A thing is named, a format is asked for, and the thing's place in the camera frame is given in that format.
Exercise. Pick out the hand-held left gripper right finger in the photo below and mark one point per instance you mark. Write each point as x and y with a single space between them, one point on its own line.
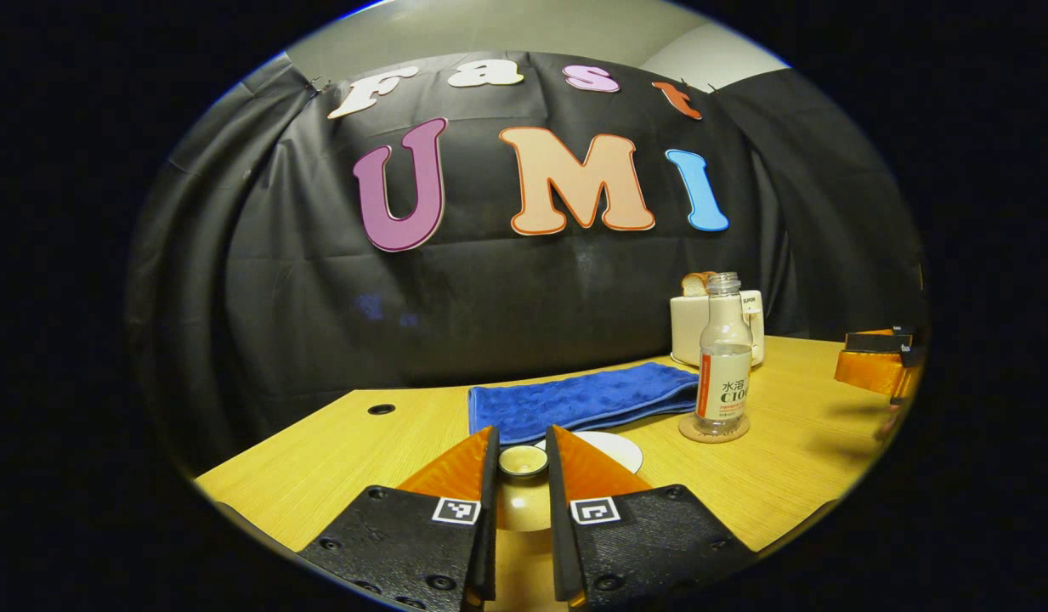
557 527

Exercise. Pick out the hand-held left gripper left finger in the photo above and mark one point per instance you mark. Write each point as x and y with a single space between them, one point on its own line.
490 527

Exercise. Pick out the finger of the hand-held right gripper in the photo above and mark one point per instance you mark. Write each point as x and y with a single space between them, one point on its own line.
876 342
872 372

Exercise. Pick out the cream teacup lid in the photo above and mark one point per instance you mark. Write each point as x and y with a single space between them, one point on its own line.
524 501

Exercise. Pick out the cream teacup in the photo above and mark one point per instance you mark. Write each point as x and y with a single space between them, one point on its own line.
613 450

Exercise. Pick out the clear water bottle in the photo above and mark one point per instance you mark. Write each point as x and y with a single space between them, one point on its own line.
724 374

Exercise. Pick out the round cork coaster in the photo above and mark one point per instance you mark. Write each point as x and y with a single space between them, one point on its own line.
689 432

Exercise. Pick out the blue folded towel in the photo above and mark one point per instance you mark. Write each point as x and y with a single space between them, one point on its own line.
574 395

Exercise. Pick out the toast slice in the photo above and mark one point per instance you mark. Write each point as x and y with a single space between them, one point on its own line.
693 286

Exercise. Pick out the white toaster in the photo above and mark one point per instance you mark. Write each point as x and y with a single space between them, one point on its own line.
683 331

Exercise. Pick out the black backdrop cloth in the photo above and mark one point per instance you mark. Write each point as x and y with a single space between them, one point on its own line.
320 297

